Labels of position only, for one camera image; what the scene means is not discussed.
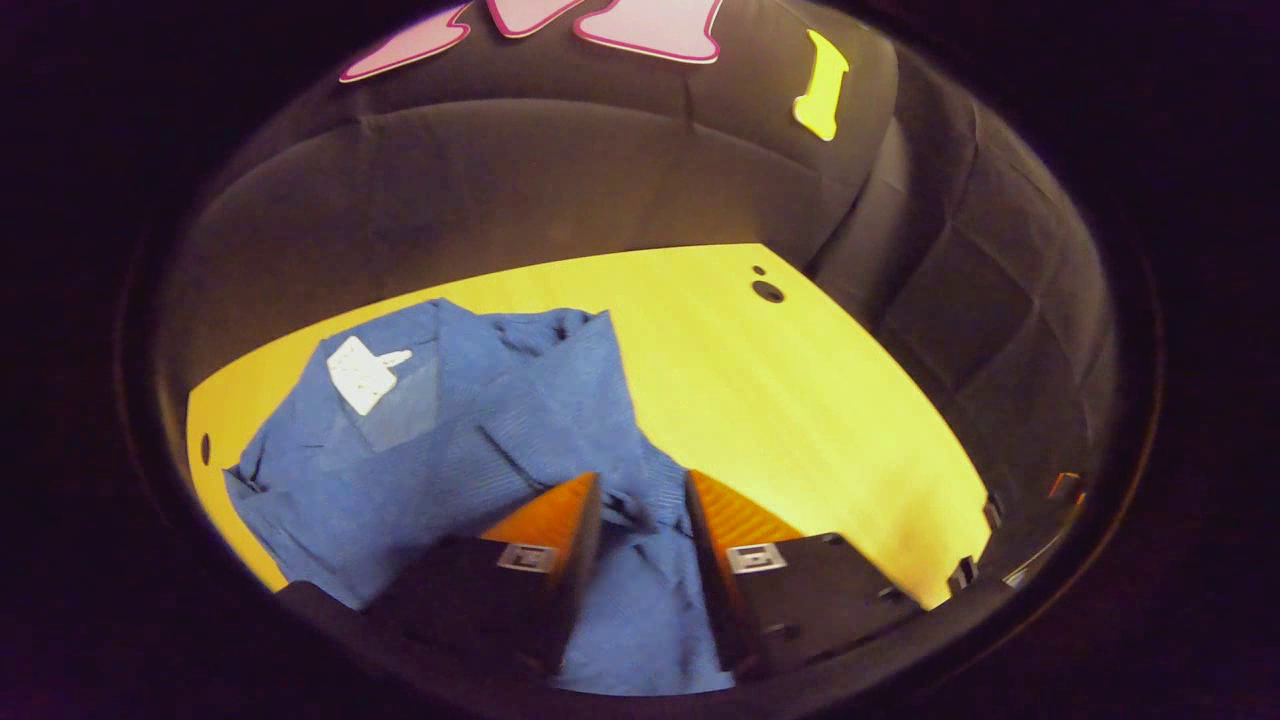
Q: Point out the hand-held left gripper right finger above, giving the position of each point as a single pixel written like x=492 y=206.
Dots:
x=705 y=570

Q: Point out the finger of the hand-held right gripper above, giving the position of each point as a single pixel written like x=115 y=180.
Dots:
x=1066 y=486

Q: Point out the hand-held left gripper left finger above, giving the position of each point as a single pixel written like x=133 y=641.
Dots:
x=575 y=570

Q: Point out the blue knit garment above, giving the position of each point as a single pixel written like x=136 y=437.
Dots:
x=480 y=440

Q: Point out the black backdrop cloth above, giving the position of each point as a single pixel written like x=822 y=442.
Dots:
x=560 y=180

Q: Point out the black table edge bracket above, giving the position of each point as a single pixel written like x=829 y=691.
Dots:
x=962 y=575
x=994 y=511

